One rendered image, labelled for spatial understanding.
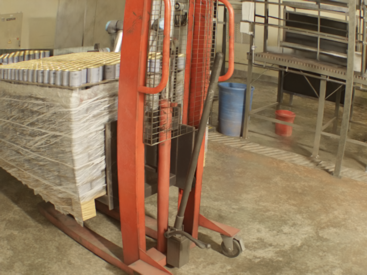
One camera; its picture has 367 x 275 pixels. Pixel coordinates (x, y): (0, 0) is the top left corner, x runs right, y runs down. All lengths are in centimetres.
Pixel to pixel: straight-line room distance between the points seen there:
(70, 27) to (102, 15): 89
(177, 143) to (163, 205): 37
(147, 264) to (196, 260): 49
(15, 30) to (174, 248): 841
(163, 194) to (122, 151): 40
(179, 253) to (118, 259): 37
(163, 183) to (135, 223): 29
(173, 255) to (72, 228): 74
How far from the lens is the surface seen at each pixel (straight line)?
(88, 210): 196
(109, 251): 230
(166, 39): 157
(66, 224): 259
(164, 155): 201
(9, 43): 980
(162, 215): 215
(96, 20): 582
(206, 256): 246
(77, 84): 178
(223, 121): 491
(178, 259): 220
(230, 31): 202
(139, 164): 180
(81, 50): 395
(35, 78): 212
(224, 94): 482
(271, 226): 288
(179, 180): 230
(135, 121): 173
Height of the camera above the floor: 142
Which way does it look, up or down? 18 degrees down
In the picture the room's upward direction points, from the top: 4 degrees clockwise
